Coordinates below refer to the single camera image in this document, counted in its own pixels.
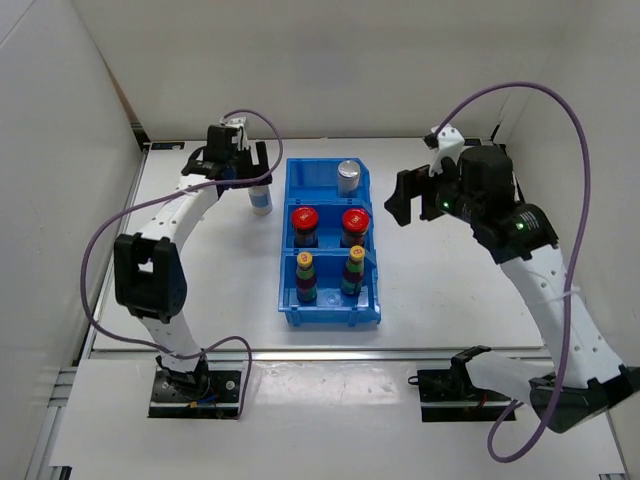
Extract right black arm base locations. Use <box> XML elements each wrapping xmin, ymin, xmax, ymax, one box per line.
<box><xmin>407</xmin><ymin>346</ymin><xmax>511</xmax><ymax>423</ymax></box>

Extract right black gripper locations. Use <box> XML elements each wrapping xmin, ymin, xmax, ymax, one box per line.
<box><xmin>384</xmin><ymin>152</ymin><xmax>483</xmax><ymax>227</ymax></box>

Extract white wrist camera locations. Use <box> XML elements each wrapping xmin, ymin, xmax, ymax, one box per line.
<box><xmin>220</xmin><ymin>115</ymin><xmax>250</xmax><ymax>151</ymax></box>
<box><xmin>423</xmin><ymin>123</ymin><xmax>465</xmax><ymax>177</ymax></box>

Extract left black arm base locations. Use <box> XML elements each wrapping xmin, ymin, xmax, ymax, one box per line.
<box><xmin>147</xmin><ymin>357</ymin><xmax>253</xmax><ymax>420</ymax></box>

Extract yellow-capped sauce bottle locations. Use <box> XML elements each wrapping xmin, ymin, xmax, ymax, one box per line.
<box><xmin>341</xmin><ymin>245</ymin><xmax>366</xmax><ymax>296</ymax></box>
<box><xmin>296</xmin><ymin>251</ymin><xmax>317</xmax><ymax>302</ymax></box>

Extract red-lidded sauce jar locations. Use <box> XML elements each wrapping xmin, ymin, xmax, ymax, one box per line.
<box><xmin>341</xmin><ymin>208</ymin><xmax>370</xmax><ymax>248</ymax></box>
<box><xmin>291</xmin><ymin>206</ymin><xmax>319</xmax><ymax>248</ymax></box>

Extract blue three-compartment plastic bin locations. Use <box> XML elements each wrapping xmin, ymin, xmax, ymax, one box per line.
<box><xmin>278</xmin><ymin>158</ymin><xmax>381</xmax><ymax>327</ymax></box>

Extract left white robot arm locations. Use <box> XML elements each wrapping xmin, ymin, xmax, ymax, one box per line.
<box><xmin>114</xmin><ymin>117</ymin><xmax>269</xmax><ymax>400</ymax></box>

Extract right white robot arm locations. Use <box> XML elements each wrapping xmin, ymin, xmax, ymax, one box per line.
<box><xmin>384</xmin><ymin>146</ymin><xmax>639</xmax><ymax>433</ymax></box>

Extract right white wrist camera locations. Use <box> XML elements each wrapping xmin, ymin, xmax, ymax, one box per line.
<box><xmin>423</xmin><ymin>123</ymin><xmax>465</xmax><ymax>177</ymax></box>

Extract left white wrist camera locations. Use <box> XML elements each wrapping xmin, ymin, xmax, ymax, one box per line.
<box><xmin>220</xmin><ymin>115</ymin><xmax>250</xmax><ymax>151</ymax></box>

